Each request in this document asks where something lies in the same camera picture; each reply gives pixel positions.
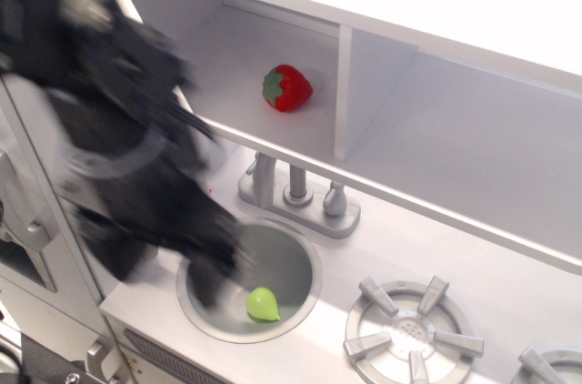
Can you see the grey oven door handle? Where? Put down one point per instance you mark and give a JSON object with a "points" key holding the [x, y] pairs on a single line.
{"points": [[101, 362]]}

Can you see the white toy kitchen cabinet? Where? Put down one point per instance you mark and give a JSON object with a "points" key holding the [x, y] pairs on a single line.
{"points": [[455, 123]]}

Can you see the green toy pear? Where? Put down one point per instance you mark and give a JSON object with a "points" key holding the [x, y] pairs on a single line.
{"points": [[262, 303]]}

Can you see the grey toy faucet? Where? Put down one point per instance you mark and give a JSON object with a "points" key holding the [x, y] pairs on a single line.
{"points": [[328, 210]]}

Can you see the red toy strawberry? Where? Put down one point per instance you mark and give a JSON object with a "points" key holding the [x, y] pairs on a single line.
{"points": [[285, 88]]}

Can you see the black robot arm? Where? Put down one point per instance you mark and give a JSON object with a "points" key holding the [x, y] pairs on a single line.
{"points": [[111, 81]]}

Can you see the grey fridge door handle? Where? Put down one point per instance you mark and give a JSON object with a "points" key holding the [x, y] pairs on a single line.
{"points": [[26, 218]]}

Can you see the grey stove burner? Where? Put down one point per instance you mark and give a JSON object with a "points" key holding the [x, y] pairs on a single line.
{"points": [[555, 366], [410, 332]]}

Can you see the grey round sink basin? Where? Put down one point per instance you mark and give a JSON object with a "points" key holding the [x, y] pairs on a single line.
{"points": [[282, 260]]}

